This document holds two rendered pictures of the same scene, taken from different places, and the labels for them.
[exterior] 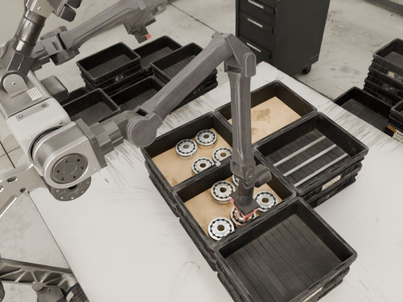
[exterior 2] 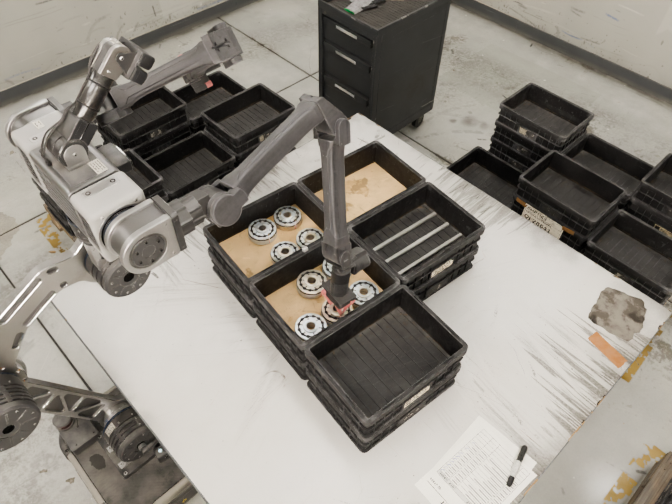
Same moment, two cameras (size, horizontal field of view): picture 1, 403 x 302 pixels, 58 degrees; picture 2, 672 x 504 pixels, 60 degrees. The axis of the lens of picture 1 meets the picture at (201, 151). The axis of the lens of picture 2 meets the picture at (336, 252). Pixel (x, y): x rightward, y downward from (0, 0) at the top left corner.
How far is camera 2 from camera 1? 0.43 m
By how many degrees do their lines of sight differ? 7
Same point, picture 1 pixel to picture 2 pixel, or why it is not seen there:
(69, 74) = not seen: hidden behind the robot
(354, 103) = (477, 168)
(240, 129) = (333, 204)
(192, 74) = (279, 143)
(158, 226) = (229, 330)
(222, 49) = (313, 114)
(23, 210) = not seen: hidden behind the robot
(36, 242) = (44, 370)
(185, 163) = (261, 250)
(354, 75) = (481, 129)
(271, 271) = (372, 372)
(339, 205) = (452, 297)
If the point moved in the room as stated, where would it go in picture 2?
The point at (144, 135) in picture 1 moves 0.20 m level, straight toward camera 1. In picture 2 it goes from (228, 213) to (254, 277)
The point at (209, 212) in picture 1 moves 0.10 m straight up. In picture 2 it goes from (295, 308) to (294, 290)
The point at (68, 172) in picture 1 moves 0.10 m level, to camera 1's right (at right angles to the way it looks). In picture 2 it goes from (146, 255) to (193, 250)
